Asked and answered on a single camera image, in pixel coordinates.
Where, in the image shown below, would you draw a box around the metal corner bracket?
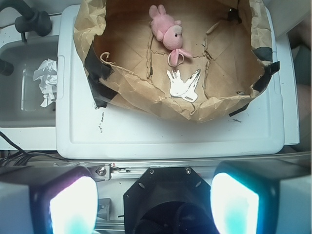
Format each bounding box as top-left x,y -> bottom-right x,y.
87,164 -> 111,182

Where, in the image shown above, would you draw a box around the brown paper bag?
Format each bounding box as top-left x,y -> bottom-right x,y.
74,0 -> 279,123

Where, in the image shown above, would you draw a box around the black cables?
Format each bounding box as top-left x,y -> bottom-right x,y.
0,131 -> 64,167

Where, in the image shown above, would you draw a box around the black clamp knob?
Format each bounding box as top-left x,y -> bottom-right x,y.
0,0 -> 52,42

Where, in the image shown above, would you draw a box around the pink plush bunny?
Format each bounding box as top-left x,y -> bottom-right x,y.
149,4 -> 193,67

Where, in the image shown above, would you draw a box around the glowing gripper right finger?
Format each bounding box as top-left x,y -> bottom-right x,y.
210,159 -> 312,234

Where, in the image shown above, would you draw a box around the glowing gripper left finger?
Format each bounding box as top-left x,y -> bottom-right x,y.
0,166 -> 98,234

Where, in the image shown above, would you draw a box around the grey plastic bin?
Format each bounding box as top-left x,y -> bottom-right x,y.
0,35 -> 59,129

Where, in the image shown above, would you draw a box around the aluminium rail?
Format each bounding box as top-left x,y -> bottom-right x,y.
2,151 -> 312,179

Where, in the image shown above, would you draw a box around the crumpled white paper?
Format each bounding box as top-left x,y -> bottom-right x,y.
33,58 -> 58,108

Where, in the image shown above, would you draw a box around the white plastic lid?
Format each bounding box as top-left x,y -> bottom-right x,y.
56,5 -> 285,160

